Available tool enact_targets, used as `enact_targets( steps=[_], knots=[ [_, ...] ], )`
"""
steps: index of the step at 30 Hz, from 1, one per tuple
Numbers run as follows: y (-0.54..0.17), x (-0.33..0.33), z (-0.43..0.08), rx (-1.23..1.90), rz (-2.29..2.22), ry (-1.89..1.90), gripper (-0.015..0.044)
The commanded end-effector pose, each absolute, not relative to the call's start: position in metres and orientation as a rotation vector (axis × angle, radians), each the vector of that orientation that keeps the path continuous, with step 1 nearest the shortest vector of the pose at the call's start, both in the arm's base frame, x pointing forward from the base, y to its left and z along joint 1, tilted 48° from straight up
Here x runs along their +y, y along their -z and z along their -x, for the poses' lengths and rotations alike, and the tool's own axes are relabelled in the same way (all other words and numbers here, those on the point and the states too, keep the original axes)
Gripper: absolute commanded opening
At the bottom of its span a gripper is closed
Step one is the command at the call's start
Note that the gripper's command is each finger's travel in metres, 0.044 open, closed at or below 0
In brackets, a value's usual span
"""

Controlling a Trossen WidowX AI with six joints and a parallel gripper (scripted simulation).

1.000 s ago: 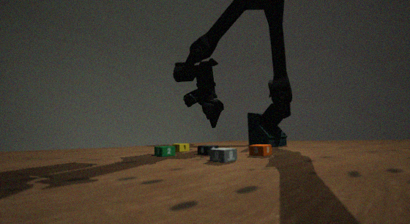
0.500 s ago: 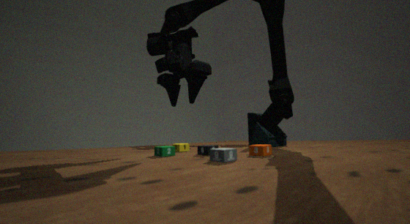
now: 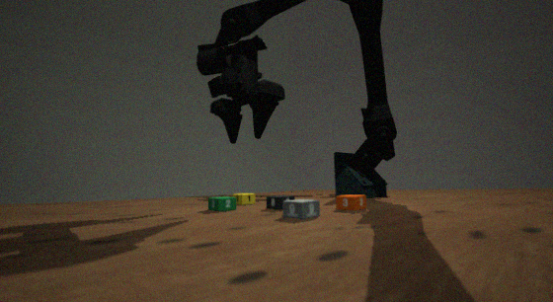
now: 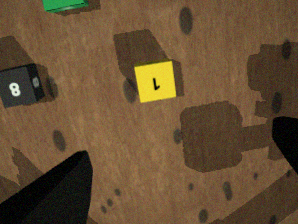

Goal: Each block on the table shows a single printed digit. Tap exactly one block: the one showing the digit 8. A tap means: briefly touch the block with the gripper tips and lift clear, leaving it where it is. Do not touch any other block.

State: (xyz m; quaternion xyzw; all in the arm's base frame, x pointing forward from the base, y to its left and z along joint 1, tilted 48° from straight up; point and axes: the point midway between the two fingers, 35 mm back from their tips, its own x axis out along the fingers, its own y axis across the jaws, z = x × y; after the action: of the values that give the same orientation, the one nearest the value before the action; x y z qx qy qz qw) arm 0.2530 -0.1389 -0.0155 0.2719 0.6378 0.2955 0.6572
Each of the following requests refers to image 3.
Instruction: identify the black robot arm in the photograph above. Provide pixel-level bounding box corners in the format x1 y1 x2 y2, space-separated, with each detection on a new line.
197 0 397 178

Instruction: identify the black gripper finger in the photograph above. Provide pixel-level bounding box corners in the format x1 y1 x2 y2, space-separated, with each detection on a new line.
215 111 242 144
247 97 279 139

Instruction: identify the yellow block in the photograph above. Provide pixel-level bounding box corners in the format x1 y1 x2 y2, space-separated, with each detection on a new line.
232 193 256 205

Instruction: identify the green block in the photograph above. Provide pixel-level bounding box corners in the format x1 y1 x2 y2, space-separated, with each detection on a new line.
208 196 236 211

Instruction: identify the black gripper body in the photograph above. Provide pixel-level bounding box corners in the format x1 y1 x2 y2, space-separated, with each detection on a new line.
210 63 284 113

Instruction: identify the orange block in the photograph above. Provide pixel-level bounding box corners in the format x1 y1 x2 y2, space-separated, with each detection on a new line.
336 194 366 211

